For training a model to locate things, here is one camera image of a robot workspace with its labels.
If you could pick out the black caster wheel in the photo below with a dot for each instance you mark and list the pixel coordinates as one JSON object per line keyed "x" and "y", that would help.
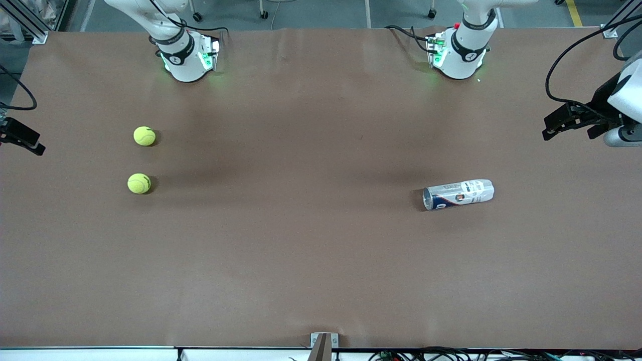
{"x": 432, "y": 14}
{"x": 263, "y": 14}
{"x": 197, "y": 17}

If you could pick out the aluminium frame profile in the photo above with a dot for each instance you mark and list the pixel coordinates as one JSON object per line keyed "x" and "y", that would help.
{"x": 622, "y": 19}
{"x": 30, "y": 22}

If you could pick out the small metal table bracket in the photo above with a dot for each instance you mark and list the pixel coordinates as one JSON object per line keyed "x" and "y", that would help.
{"x": 324, "y": 339}

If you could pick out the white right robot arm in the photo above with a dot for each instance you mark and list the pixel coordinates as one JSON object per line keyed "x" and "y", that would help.
{"x": 183, "y": 65}

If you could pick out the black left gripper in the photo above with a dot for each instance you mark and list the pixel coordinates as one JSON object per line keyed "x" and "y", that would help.
{"x": 603, "y": 101}

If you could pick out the dark aluminium profile post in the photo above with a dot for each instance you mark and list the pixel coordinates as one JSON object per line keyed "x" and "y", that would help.
{"x": 321, "y": 351}

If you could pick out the clear plastic tennis ball can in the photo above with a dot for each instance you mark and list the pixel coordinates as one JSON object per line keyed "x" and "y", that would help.
{"x": 459, "y": 194}

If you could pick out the yellow tennis ball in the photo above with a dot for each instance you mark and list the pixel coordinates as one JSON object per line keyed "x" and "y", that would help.
{"x": 144, "y": 136}
{"x": 139, "y": 183}

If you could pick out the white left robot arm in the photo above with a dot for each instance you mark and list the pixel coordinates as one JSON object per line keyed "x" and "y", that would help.
{"x": 459, "y": 60}

